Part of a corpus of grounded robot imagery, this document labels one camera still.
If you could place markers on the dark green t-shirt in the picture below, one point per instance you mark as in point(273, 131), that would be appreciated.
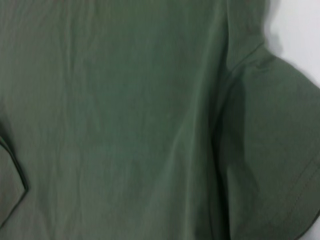
point(125, 125)

